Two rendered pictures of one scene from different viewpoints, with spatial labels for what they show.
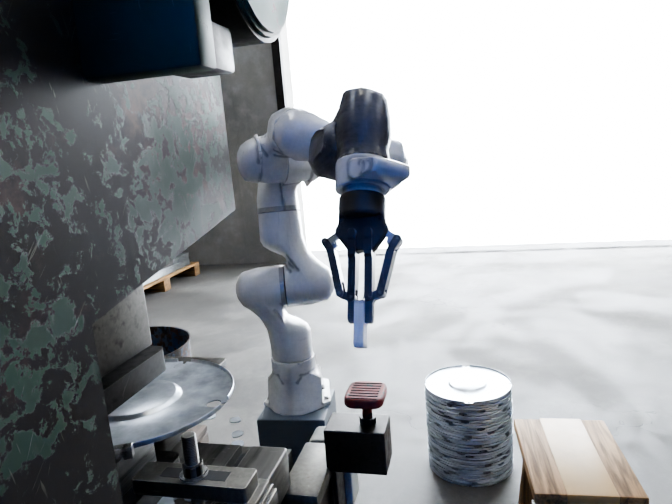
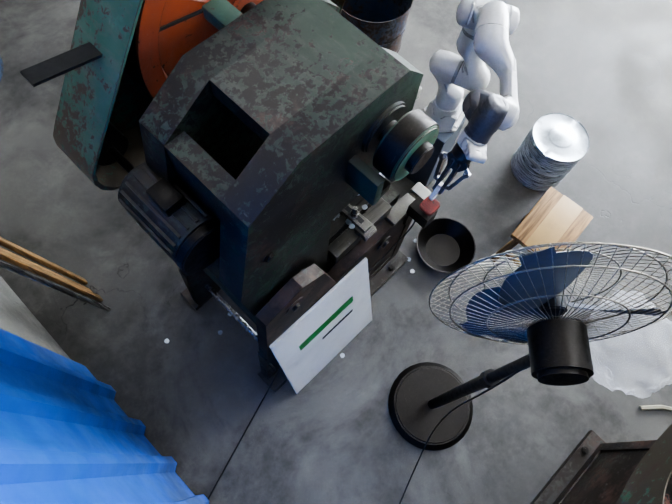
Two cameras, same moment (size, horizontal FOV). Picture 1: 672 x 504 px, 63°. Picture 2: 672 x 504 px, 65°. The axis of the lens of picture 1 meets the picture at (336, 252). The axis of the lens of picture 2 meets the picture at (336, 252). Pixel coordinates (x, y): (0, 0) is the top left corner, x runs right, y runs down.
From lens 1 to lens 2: 137 cm
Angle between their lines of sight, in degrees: 59
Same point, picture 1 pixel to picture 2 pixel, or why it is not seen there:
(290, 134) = (478, 48)
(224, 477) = (361, 222)
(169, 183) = not seen: hidden behind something
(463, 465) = (523, 174)
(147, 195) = not seen: hidden behind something
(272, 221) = (465, 42)
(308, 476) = (397, 212)
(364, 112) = (485, 122)
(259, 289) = (440, 72)
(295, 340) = (449, 102)
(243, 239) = not seen: outside the picture
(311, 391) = (447, 124)
